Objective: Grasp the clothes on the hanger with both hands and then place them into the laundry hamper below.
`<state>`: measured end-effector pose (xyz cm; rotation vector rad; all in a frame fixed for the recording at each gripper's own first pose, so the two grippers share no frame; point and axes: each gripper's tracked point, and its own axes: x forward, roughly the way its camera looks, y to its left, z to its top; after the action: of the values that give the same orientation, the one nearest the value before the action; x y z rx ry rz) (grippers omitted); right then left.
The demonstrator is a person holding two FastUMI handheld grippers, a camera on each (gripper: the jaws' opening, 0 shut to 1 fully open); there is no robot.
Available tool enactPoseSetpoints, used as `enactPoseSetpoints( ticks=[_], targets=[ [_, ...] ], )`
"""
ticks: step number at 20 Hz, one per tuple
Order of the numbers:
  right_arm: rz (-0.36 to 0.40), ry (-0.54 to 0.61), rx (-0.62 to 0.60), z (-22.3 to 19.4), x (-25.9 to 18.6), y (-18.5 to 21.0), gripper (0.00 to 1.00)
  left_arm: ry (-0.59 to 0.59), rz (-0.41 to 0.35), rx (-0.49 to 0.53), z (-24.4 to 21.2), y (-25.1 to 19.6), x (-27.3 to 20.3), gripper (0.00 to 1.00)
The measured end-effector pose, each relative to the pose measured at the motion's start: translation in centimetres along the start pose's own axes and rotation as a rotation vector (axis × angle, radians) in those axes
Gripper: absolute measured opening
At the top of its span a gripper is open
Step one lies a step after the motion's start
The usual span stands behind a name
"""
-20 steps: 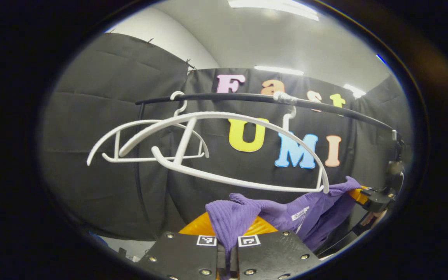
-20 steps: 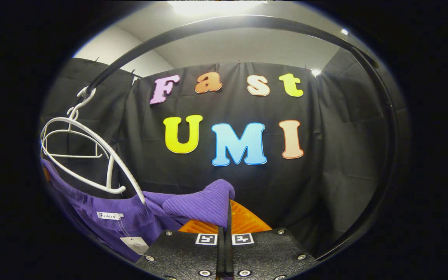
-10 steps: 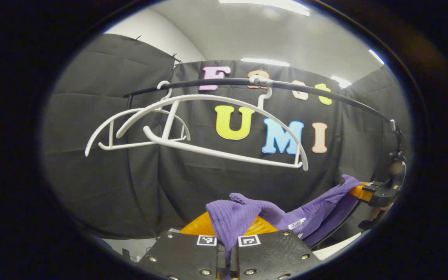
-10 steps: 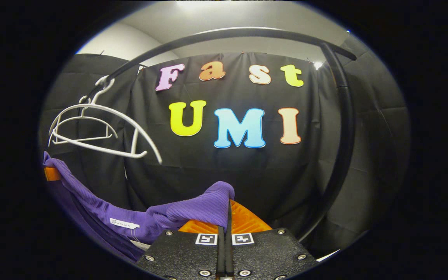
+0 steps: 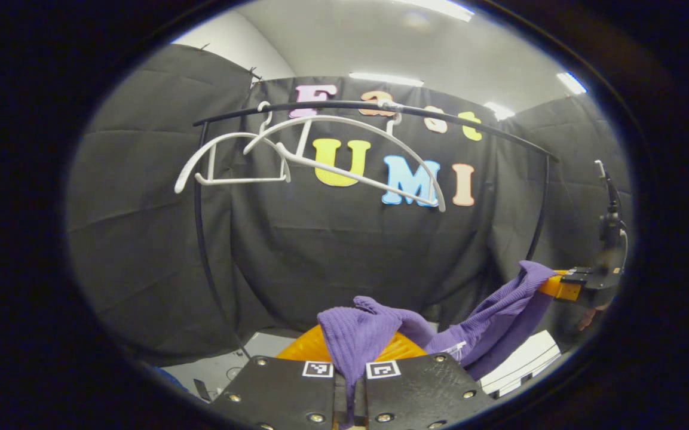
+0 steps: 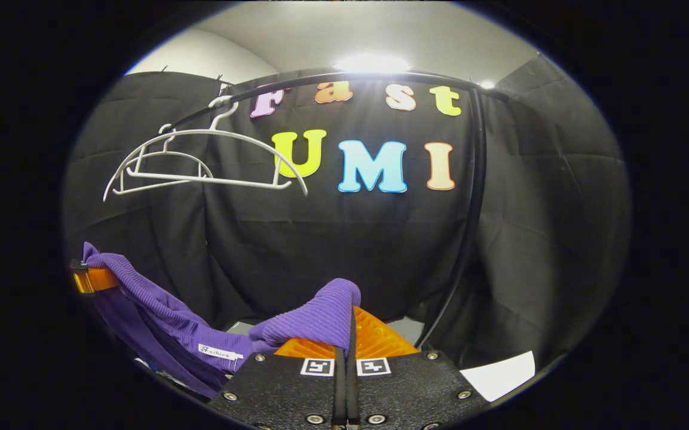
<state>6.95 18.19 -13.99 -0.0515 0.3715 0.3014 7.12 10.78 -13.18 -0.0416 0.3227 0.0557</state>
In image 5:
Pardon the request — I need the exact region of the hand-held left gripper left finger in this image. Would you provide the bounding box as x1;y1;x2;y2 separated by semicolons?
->
210;324;352;430

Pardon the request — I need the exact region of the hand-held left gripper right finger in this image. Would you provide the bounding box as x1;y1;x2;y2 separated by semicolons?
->
356;331;497;430

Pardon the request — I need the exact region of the purple knit cardigan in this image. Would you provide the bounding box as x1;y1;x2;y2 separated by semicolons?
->
317;260;558;413

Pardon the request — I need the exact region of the white plastic clothes hanger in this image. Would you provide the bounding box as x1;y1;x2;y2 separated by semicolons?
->
174;102;292;195
243;99;448;213

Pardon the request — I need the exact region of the black metal clothes rack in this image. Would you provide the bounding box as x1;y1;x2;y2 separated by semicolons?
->
192;100;560;359

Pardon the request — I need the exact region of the white flat panel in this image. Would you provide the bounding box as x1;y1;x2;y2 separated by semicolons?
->
479;330;562;399

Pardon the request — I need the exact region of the blue plastic object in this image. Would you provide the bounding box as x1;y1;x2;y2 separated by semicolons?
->
156;367;191;393

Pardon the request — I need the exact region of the black backdrop cloth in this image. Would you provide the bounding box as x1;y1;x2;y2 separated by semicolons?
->
68;43;635;365

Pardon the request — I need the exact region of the large ceiling light panel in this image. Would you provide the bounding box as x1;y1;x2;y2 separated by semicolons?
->
392;0;475;23

